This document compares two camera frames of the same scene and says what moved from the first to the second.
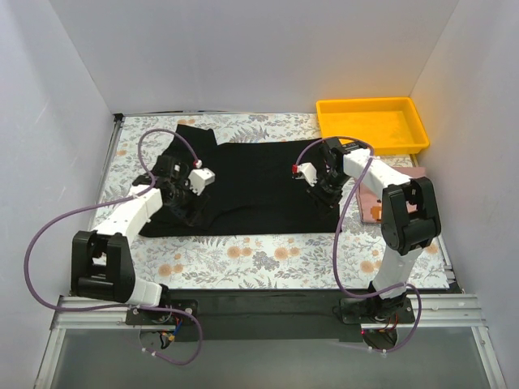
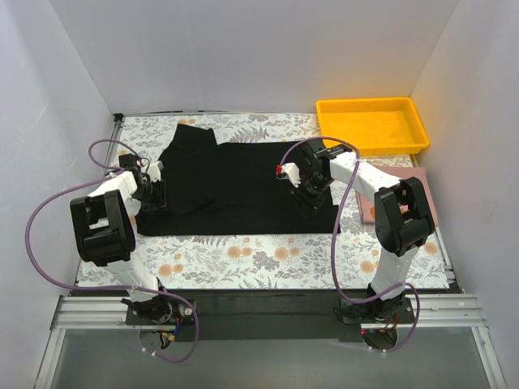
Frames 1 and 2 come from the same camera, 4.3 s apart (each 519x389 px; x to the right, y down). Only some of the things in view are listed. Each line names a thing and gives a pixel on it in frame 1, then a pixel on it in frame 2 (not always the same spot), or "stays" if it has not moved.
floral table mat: x=351 y=257 stays
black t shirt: x=252 y=186 stays
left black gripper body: x=191 y=203 → x=156 y=194
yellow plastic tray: x=392 y=126 stays
